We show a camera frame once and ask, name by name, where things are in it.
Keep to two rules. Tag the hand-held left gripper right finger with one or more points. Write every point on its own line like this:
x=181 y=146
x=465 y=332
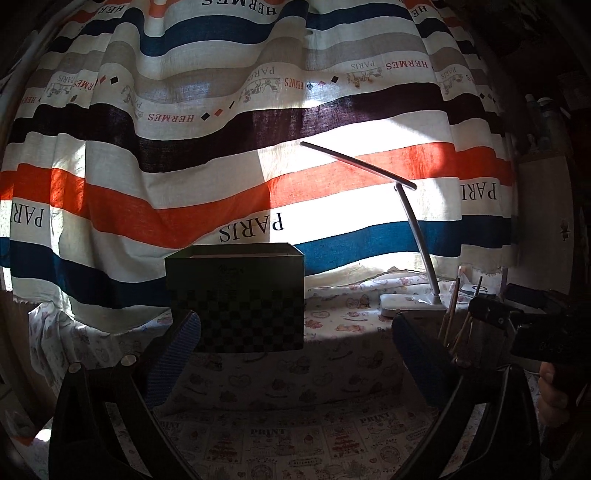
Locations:
x=415 y=357

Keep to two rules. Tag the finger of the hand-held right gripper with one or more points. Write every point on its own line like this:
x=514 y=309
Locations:
x=531 y=295
x=496 y=314

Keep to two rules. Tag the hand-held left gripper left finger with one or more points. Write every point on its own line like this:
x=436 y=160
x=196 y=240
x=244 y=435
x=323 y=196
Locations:
x=178 y=355

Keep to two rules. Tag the bamboo chopstick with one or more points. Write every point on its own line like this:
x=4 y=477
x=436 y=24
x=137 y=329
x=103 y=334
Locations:
x=477 y=287
x=451 y=304
x=461 y=334

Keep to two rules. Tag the translucent plastic cup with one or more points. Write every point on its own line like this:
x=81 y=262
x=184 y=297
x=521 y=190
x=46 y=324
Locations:
x=487 y=346

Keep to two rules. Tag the person's right hand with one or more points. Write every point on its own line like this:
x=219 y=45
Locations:
x=556 y=397

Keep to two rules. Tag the white desk lamp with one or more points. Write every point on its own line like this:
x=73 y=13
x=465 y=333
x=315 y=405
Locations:
x=411 y=304

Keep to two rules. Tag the pale bear print cloth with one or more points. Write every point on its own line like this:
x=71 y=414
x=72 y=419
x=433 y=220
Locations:
x=346 y=323

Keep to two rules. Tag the green checkered box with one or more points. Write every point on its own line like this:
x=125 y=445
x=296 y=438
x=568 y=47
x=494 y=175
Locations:
x=235 y=300

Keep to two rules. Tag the strawberry print tablecloth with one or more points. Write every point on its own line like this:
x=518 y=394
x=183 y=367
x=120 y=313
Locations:
x=286 y=443

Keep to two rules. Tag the grey plastic bottle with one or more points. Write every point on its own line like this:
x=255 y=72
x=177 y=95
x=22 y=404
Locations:
x=549 y=122

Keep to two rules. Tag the striped printed curtain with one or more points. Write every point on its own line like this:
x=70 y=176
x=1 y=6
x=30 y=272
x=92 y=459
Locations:
x=231 y=138

